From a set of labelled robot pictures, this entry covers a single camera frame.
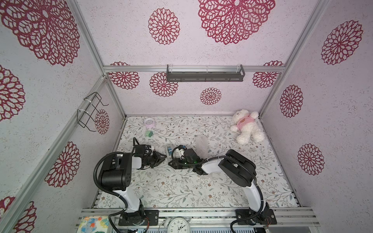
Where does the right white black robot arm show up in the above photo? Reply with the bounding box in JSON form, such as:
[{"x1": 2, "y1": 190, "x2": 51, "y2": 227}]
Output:
[{"x1": 170, "y1": 145, "x2": 269, "y2": 219}]

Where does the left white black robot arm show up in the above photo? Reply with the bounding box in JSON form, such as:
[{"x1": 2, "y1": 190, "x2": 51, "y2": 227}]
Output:
[{"x1": 93, "y1": 144, "x2": 167, "y2": 222}]

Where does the small green cube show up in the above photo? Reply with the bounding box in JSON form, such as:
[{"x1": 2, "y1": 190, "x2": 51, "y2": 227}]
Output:
[{"x1": 145, "y1": 130, "x2": 153, "y2": 137}]

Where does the pink tape roll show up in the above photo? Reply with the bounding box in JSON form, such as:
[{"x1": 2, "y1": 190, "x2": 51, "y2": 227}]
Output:
[{"x1": 144, "y1": 117, "x2": 155, "y2": 130}]

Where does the white teddy bear pink shirt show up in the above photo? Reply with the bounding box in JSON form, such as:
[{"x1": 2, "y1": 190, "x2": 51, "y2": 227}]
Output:
[{"x1": 230, "y1": 109, "x2": 265, "y2": 145}]

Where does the white analog clock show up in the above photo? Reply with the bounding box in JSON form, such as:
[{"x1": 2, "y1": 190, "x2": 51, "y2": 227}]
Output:
[{"x1": 167, "y1": 217, "x2": 191, "y2": 233}]

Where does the colourful tissue box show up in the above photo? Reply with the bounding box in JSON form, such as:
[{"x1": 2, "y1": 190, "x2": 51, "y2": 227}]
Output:
[{"x1": 76, "y1": 216, "x2": 112, "y2": 233}]

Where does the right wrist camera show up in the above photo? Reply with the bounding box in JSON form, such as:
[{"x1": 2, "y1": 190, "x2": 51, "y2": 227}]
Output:
[{"x1": 175, "y1": 149, "x2": 185, "y2": 158}]

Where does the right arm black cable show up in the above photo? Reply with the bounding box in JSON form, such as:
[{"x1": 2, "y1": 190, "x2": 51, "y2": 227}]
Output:
[{"x1": 170, "y1": 145, "x2": 266, "y2": 233}]

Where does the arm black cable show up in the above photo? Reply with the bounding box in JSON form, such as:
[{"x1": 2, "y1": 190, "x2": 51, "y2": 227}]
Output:
[
  {"x1": 170, "y1": 145, "x2": 266, "y2": 233},
  {"x1": 93, "y1": 136, "x2": 146, "y2": 233}
]

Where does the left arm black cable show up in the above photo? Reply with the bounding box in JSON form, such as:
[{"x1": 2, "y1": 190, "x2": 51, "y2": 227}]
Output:
[{"x1": 93, "y1": 136, "x2": 146, "y2": 233}]

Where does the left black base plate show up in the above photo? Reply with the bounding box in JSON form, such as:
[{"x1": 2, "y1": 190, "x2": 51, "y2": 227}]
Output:
[{"x1": 118, "y1": 210, "x2": 159, "y2": 226}]

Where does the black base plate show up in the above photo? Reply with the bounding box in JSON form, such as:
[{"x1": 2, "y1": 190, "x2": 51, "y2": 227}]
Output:
[
  {"x1": 235, "y1": 209, "x2": 277, "y2": 226},
  {"x1": 118, "y1": 210, "x2": 159, "y2": 226}
]

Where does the black wire wall rack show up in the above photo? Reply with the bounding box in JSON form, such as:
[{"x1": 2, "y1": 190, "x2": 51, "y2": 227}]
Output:
[{"x1": 76, "y1": 92, "x2": 108, "y2": 132}]

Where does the black wall shelf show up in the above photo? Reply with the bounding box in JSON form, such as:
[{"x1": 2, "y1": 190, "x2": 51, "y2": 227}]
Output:
[{"x1": 166, "y1": 65, "x2": 246, "y2": 83}]

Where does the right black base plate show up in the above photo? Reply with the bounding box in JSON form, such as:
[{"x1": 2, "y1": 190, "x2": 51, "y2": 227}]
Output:
[{"x1": 235, "y1": 209, "x2": 277, "y2": 226}]

